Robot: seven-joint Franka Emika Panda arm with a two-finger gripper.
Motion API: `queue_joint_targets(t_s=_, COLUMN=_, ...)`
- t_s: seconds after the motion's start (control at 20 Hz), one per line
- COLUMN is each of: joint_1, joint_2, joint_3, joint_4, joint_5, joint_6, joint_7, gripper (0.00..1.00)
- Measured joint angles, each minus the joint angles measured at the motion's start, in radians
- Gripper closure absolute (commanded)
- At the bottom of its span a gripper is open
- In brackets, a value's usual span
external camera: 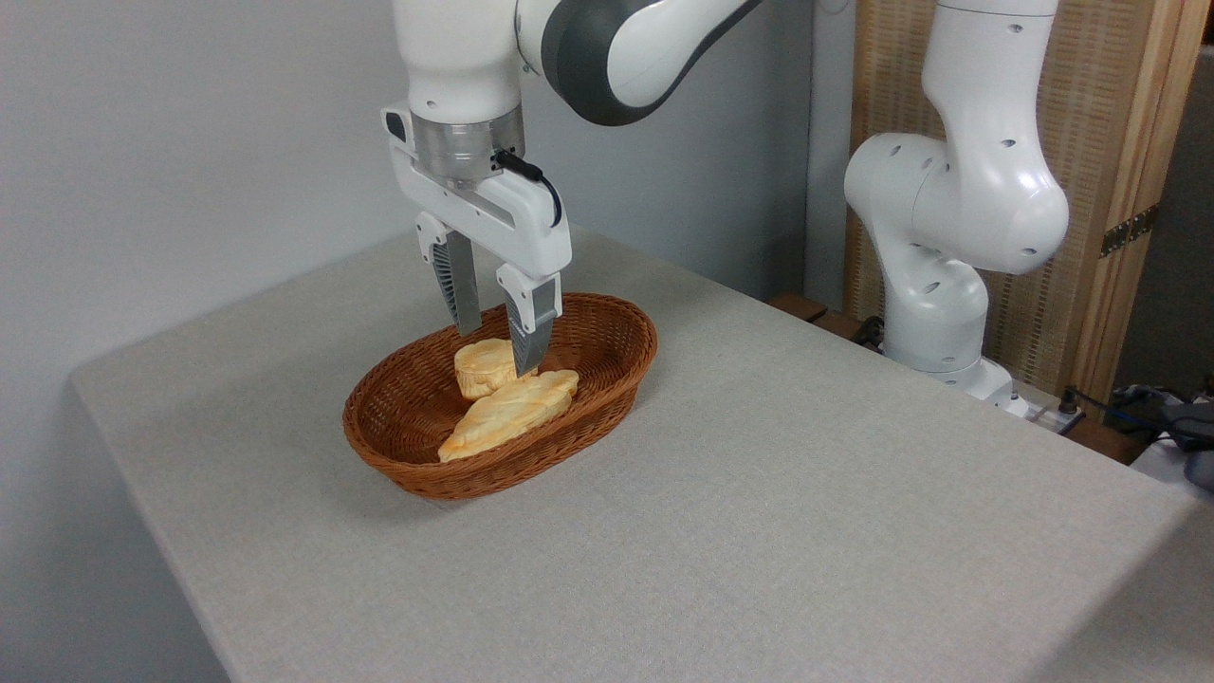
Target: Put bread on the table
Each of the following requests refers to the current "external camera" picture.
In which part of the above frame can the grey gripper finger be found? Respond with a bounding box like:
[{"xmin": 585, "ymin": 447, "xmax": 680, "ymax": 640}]
[
  {"xmin": 496, "ymin": 264, "xmax": 563, "ymax": 378},
  {"xmin": 415, "ymin": 212, "xmax": 485, "ymax": 337}
]

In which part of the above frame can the metal screen hinge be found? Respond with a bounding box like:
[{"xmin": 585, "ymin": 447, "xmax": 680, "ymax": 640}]
[{"xmin": 1100, "ymin": 204, "xmax": 1160, "ymax": 259}]

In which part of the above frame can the blue cable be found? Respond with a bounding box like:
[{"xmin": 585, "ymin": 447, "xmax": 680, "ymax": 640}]
[{"xmin": 1072, "ymin": 387, "xmax": 1214, "ymax": 447}]

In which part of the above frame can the dark grey device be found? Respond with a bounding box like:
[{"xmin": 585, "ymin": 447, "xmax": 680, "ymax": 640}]
[{"xmin": 1159, "ymin": 402, "xmax": 1214, "ymax": 491}]

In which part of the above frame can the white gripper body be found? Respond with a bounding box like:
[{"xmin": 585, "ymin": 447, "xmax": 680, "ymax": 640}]
[{"xmin": 382, "ymin": 102, "xmax": 573, "ymax": 281}]

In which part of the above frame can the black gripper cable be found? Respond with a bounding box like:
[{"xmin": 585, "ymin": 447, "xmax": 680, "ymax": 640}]
[{"xmin": 493, "ymin": 150, "xmax": 564, "ymax": 229}]

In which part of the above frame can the wooden folding screen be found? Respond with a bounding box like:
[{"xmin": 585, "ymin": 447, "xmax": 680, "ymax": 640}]
[{"xmin": 844, "ymin": 0, "xmax": 1213, "ymax": 409}]

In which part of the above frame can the long braided bread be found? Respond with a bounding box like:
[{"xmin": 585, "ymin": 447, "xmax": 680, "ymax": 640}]
[{"xmin": 437, "ymin": 370, "xmax": 580, "ymax": 464}]

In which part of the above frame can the brown wicker basket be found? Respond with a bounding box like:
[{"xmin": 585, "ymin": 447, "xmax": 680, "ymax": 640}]
[{"xmin": 342, "ymin": 292, "xmax": 659, "ymax": 501}]

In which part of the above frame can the round bread roll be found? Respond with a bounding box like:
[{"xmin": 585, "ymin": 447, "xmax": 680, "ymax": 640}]
[{"xmin": 453, "ymin": 338, "xmax": 534, "ymax": 400}]

